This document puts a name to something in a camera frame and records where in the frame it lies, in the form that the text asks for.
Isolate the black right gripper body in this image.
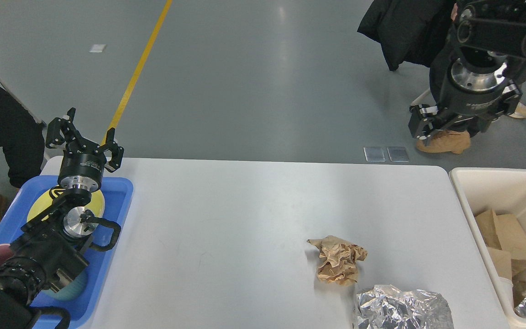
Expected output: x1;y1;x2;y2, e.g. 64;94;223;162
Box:
439;58;509;121

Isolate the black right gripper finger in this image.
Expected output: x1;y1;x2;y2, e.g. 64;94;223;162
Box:
477;80;523;133
408;104;466;140

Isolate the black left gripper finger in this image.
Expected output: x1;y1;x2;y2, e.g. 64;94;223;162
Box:
46;108;83;154
99;127;125;173

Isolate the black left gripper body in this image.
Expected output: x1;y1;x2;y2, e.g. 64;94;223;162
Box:
57;153;107;192

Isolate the yellow plate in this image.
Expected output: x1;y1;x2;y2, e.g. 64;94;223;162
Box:
26;187;105;222

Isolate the green grey mug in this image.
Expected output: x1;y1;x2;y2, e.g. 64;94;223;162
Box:
41;271;88;301

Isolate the brown paper bag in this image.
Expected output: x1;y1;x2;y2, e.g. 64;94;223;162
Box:
487;246;513;280
474;209;526;277

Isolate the brown paper ball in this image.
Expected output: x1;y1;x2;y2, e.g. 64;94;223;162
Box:
306;235;368;286

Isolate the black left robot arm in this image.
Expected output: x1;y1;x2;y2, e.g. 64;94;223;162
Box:
0;108;125;329

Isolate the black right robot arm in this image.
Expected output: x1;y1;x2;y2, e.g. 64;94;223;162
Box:
408;0;526;144

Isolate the white office chair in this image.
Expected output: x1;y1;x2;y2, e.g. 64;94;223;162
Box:
410;88;431;106

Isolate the tan boot right side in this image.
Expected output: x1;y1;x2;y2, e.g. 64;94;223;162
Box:
416;130;471;154

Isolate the blue plastic tray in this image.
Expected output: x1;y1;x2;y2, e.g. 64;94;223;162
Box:
0;175;133;329

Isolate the person in black clothes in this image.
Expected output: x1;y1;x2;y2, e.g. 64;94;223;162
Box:
0;87;44;189

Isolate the black jacket on chair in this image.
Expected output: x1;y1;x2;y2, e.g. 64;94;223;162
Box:
357;0;456;71

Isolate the white plastic bin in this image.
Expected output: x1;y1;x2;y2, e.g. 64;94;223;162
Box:
450;167;526;329

